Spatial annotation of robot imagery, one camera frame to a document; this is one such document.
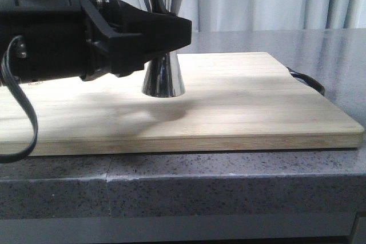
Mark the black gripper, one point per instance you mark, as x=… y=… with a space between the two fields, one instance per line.
x=54 y=39

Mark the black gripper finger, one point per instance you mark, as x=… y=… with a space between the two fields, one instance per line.
x=122 y=38

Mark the steel double jigger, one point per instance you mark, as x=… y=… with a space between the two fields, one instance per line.
x=163 y=76

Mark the wooden cutting board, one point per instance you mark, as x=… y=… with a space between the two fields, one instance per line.
x=232 y=101

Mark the black board strap handle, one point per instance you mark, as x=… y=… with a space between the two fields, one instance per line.
x=309 y=81

